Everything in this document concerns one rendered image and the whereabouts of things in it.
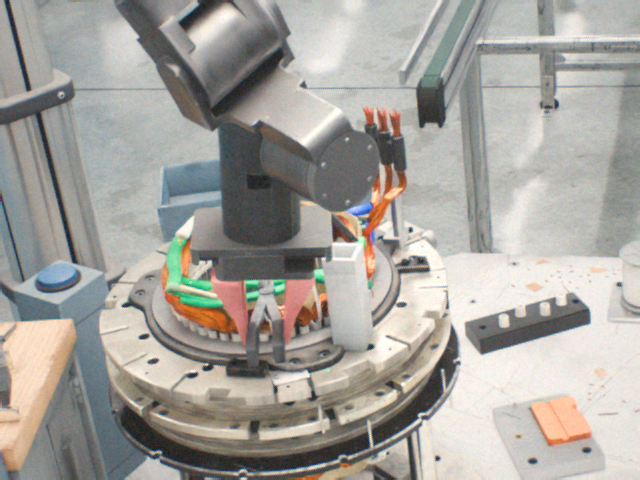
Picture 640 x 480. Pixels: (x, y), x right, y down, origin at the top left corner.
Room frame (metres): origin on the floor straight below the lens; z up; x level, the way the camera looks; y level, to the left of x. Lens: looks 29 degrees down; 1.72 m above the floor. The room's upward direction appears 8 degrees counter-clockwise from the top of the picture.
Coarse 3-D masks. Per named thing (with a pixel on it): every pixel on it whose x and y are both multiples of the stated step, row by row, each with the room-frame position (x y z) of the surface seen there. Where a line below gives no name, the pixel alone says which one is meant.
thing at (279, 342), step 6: (276, 324) 0.86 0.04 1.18; (282, 324) 0.86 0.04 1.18; (276, 330) 0.85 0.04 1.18; (282, 330) 0.85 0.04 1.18; (276, 336) 0.84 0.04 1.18; (282, 336) 0.84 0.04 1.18; (276, 342) 0.83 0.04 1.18; (282, 342) 0.83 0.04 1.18; (276, 348) 0.82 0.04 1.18; (282, 348) 0.82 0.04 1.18; (276, 354) 0.82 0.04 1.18; (282, 354) 0.82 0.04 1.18; (276, 360) 0.82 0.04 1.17; (282, 360) 0.82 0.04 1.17
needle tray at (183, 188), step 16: (208, 160) 1.42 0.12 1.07; (160, 176) 1.40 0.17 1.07; (176, 176) 1.42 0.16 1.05; (192, 176) 1.42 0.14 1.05; (208, 176) 1.42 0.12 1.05; (160, 192) 1.35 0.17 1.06; (176, 192) 1.42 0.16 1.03; (192, 192) 1.42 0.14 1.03; (208, 192) 1.42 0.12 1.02; (368, 192) 1.31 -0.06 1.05; (160, 208) 1.32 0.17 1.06; (176, 208) 1.31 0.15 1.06; (192, 208) 1.31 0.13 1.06; (160, 224) 1.31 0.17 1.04; (176, 224) 1.31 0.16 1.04
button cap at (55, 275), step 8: (56, 264) 1.26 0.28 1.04; (64, 264) 1.25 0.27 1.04; (40, 272) 1.25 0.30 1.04; (48, 272) 1.24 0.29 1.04; (56, 272) 1.24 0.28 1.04; (64, 272) 1.24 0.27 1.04; (72, 272) 1.24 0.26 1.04; (40, 280) 1.23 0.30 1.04; (48, 280) 1.22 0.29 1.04; (56, 280) 1.22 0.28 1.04; (64, 280) 1.22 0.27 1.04; (72, 280) 1.23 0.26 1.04
